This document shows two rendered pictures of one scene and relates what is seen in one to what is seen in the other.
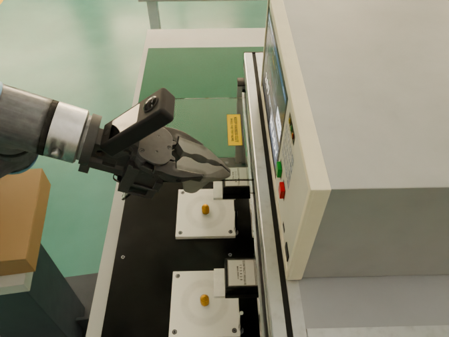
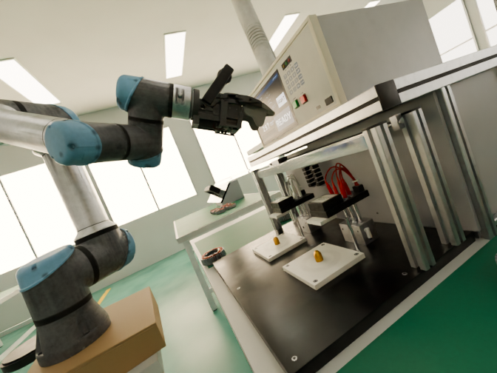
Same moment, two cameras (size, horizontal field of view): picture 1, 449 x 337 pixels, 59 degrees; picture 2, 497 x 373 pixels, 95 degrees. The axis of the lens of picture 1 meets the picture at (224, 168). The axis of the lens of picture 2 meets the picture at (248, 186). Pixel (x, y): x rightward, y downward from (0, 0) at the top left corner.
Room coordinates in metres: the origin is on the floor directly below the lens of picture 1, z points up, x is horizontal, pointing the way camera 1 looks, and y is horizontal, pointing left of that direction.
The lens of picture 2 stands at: (-0.16, 0.31, 1.06)
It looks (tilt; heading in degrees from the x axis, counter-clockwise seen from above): 4 degrees down; 342
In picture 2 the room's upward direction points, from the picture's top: 22 degrees counter-clockwise
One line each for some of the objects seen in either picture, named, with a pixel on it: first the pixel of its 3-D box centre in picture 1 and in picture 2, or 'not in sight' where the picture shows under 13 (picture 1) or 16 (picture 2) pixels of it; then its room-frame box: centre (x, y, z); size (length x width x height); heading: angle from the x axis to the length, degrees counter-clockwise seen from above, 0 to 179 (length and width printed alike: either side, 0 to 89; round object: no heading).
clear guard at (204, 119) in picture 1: (204, 144); (253, 176); (0.58, 0.04, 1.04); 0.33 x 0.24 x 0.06; 91
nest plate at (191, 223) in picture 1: (205, 212); (278, 245); (0.59, 0.05, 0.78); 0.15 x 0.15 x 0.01; 1
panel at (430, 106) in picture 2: not in sight; (341, 178); (0.48, -0.21, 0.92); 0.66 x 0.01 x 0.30; 1
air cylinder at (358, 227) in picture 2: not in sight; (358, 229); (0.35, -0.10, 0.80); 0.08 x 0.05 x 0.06; 1
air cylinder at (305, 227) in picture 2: not in sight; (308, 222); (0.59, -0.10, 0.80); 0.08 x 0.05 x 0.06; 1
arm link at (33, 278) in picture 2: not in sight; (56, 277); (0.54, 0.64, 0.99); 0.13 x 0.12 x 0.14; 137
